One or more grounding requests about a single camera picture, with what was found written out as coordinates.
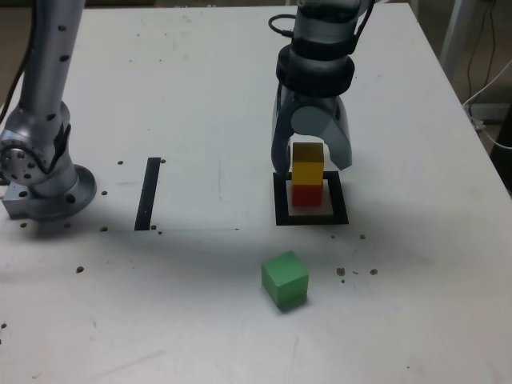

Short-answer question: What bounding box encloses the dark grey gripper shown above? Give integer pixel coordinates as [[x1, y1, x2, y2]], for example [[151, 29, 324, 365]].
[[270, 85, 354, 176]]

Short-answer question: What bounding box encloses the yellow cube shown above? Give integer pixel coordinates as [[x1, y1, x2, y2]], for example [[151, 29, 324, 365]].
[[290, 142, 325, 187]]

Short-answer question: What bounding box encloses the red cube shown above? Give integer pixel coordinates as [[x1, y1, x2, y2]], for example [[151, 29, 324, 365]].
[[290, 183, 323, 209]]

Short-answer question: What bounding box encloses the green cube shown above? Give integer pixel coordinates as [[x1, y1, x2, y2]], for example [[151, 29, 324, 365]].
[[261, 250, 310, 312]]

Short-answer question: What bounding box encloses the black tape square outline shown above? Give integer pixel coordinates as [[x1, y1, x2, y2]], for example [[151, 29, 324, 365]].
[[272, 170, 350, 227]]

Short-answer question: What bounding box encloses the black tape strip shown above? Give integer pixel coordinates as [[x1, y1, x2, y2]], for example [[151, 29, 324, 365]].
[[134, 157, 162, 232]]

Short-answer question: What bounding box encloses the white metal post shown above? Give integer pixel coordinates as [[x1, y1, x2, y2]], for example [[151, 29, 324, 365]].
[[438, 0, 471, 70]]

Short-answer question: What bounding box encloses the white cable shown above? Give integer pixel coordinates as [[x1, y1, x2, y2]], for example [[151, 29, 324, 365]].
[[462, 59, 512, 151]]

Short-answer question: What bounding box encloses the thin black hanging cable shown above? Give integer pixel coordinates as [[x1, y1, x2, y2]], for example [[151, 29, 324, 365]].
[[466, 0, 499, 101]]

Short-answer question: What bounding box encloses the black base cable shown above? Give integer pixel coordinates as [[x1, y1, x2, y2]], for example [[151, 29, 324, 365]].
[[0, 0, 39, 126]]

